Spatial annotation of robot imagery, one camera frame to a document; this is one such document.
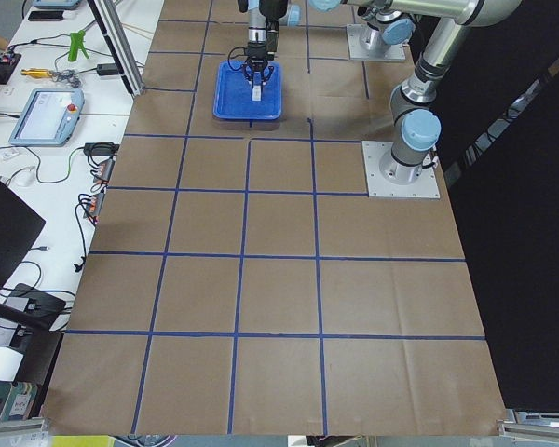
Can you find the black power adapter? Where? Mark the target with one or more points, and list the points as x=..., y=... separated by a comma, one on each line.
x=107, y=69

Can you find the teach pendant tablet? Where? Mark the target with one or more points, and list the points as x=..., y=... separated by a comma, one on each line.
x=49, y=117

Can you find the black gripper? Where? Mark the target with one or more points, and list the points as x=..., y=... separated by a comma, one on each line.
x=255, y=52

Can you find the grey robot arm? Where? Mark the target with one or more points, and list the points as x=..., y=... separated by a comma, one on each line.
x=416, y=128
x=381, y=32

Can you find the blue plastic tray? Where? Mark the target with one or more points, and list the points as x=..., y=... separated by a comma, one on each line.
x=233, y=96

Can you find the aluminium frame post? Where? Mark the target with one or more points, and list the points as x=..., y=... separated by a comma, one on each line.
x=108, y=21

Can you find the yellow tool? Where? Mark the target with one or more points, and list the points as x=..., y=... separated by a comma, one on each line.
x=36, y=73

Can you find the black monitor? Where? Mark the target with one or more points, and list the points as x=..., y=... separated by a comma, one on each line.
x=20, y=226

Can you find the green handled reach grabber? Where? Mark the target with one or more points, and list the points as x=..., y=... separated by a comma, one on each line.
x=77, y=45

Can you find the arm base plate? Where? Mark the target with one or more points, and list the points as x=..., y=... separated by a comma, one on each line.
x=366, y=44
x=386, y=178

